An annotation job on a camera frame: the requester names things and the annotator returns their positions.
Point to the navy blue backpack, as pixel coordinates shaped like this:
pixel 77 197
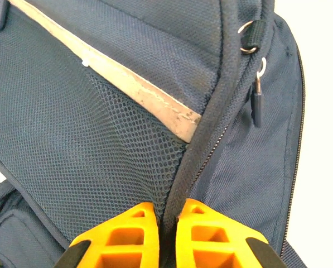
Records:
pixel 99 111

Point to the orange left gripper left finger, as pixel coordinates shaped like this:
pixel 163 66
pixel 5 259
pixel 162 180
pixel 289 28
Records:
pixel 124 243

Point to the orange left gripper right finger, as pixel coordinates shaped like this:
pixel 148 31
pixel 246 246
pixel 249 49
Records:
pixel 219 243

